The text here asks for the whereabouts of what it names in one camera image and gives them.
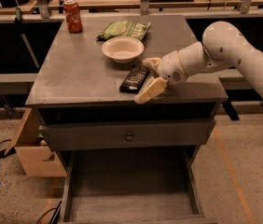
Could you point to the black rxbar chocolate bar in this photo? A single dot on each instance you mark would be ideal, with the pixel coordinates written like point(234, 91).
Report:
point(134, 81)

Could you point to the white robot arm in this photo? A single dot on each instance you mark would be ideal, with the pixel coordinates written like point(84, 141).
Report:
point(222, 46)

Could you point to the grey top drawer with knob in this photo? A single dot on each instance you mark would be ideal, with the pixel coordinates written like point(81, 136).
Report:
point(79, 136)

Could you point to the green chip bag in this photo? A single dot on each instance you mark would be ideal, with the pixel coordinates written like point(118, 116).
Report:
point(124, 28)

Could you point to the red soda can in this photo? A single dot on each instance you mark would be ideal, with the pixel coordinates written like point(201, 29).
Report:
point(72, 13)

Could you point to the grey wooden drawer cabinet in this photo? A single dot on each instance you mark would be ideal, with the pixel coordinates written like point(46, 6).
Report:
point(77, 83)

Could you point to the white paper bowl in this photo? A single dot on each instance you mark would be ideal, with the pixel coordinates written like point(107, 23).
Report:
point(122, 49)

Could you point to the open grey middle drawer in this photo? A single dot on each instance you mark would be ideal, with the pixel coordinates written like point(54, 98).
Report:
point(152, 185)

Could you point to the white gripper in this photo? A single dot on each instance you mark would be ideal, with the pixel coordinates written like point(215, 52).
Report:
point(171, 66)

